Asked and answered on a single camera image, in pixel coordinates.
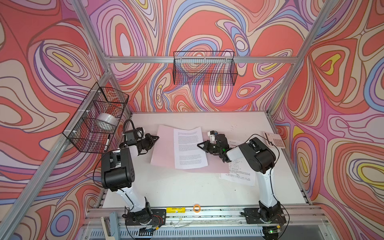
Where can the white tape roll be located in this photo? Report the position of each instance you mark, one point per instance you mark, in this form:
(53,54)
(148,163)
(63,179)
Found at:
(108,118)

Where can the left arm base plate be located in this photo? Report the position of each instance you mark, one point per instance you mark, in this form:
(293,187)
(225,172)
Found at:
(156,219)

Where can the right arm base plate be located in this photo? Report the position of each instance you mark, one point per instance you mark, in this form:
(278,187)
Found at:
(263,216)

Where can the black marker pen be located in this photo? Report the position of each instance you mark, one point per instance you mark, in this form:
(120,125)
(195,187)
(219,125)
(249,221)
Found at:
(107,144)

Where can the yellow label strip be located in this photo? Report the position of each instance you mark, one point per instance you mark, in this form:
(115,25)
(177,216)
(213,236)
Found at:
(175,210)

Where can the black wire basket left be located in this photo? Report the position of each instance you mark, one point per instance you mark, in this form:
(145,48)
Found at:
(85,132)

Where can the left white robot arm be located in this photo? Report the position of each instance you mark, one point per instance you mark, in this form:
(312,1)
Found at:
(117,168)

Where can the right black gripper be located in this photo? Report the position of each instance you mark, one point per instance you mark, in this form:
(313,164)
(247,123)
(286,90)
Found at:
(206,146)

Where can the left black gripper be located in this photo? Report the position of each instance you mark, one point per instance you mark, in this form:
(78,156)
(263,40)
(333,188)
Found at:
(147,137)

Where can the printed Chinese text sheet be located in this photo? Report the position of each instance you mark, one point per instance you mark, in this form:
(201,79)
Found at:
(240,172)

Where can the printed English text sheet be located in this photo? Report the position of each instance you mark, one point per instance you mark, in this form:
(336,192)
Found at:
(187,154)

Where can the pink file folder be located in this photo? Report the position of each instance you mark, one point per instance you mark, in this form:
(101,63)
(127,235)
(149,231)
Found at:
(163,154)

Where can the black wire basket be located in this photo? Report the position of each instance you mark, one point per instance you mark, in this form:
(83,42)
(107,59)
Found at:
(207,68)
(85,132)

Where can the black wire basket back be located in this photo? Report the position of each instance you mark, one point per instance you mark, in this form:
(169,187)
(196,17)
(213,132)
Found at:
(207,68)

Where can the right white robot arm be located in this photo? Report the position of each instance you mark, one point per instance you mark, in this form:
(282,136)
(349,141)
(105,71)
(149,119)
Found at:
(260,158)

